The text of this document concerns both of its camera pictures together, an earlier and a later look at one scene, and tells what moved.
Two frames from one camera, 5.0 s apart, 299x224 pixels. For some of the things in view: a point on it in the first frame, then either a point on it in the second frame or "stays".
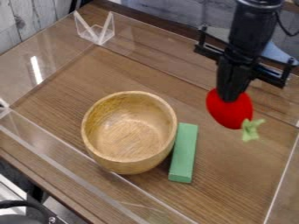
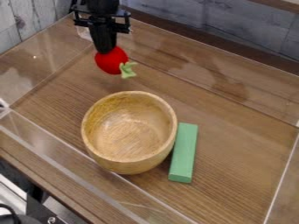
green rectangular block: x=185 y=152 stays
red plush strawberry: x=230 y=113 -> x=114 y=62
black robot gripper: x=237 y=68 -> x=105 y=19
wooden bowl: x=129 y=130 stays
